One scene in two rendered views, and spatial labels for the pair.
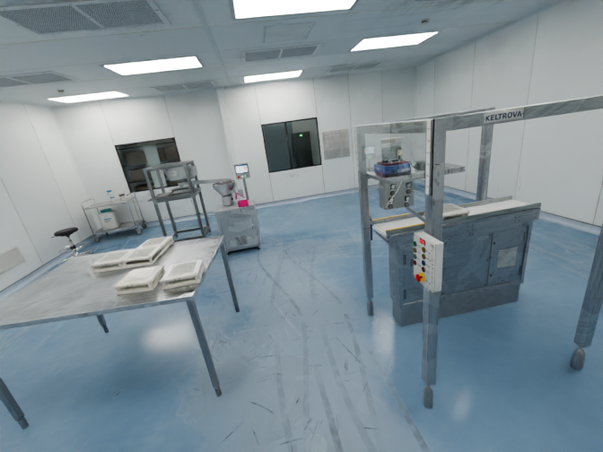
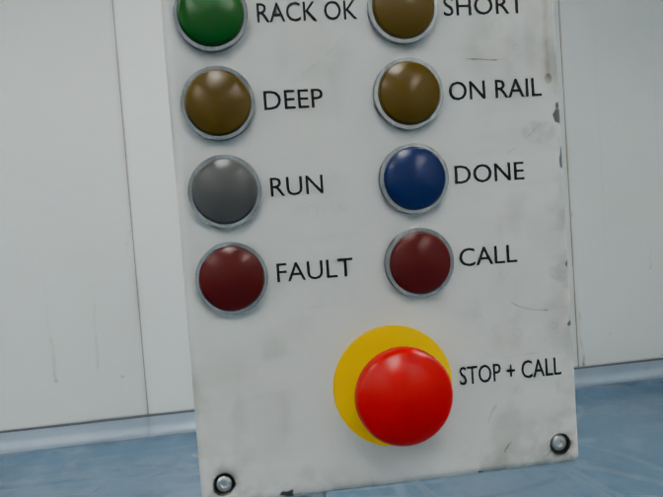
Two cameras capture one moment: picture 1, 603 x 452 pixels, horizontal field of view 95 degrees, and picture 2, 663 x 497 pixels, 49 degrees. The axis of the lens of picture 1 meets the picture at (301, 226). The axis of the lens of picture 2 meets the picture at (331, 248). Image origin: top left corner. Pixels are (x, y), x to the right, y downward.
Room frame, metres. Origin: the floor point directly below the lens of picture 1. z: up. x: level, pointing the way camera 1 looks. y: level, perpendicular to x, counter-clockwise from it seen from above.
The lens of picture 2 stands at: (1.25, -0.26, 1.08)
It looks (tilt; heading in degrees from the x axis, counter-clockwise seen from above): 3 degrees down; 268
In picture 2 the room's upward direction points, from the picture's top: 4 degrees counter-clockwise
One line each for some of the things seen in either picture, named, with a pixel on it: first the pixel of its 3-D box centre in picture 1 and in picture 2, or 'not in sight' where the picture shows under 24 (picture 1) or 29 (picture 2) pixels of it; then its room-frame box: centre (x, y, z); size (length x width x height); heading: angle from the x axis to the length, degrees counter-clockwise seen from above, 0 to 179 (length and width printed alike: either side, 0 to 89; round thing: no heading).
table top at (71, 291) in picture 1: (120, 273); not in sight; (2.06, 1.51, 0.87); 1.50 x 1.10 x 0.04; 92
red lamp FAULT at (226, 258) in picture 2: not in sight; (232, 278); (1.29, -0.56, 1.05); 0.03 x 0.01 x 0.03; 6
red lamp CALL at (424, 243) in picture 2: not in sight; (420, 262); (1.21, -0.57, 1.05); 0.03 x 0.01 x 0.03; 6
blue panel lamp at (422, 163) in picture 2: not in sight; (414, 178); (1.21, -0.57, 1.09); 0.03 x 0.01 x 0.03; 6
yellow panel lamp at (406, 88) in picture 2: not in sight; (408, 93); (1.21, -0.57, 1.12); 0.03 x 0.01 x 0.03; 6
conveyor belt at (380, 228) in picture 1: (455, 218); not in sight; (2.16, -1.29, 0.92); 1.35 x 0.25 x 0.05; 96
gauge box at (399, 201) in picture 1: (396, 193); not in sight; (1.97, -0.72, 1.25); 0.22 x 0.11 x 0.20; 96
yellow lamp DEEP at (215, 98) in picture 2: not in sight; (217, 103); (1.29, -0.56, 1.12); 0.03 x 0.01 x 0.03; 6
